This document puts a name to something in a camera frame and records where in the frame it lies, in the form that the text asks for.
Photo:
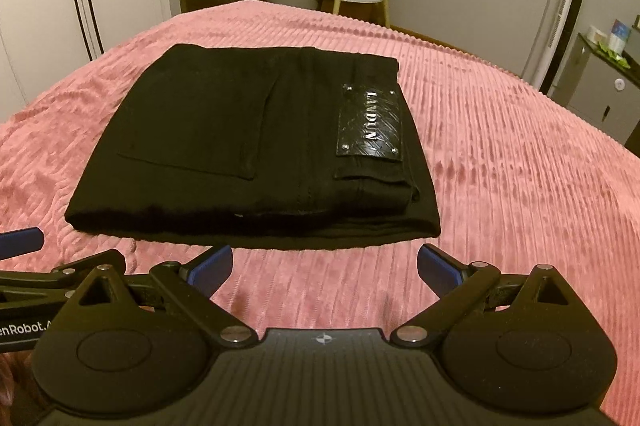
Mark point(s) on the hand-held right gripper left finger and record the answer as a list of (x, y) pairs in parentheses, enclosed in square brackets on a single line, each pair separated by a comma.
[(212, 263)]

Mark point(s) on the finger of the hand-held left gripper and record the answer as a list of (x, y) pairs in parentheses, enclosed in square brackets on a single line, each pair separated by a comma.
[(22, 240), (45, 278)]

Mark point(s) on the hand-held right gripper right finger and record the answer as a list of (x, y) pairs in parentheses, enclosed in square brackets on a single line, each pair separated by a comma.
[(437, 263)]

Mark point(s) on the black pants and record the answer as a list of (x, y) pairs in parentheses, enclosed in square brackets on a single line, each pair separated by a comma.
[(210, 131)]

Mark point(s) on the pink ribbed blanket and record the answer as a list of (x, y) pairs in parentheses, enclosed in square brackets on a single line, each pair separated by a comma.
[(500, 206)]

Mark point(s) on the grey cabinet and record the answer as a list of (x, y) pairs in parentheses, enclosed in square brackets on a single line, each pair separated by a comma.
[(600, 96)]

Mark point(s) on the green packet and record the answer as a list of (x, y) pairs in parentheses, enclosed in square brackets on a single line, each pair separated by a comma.
[(614, 56)]

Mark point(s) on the white tower air conditioner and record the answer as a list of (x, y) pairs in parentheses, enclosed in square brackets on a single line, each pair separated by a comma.
[(562, 21)]

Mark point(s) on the white cup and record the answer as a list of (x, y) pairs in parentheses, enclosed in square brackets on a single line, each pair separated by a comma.
[(596, 35)]

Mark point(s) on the blue and white box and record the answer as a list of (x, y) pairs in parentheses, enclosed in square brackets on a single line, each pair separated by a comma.
[(618, 36)]

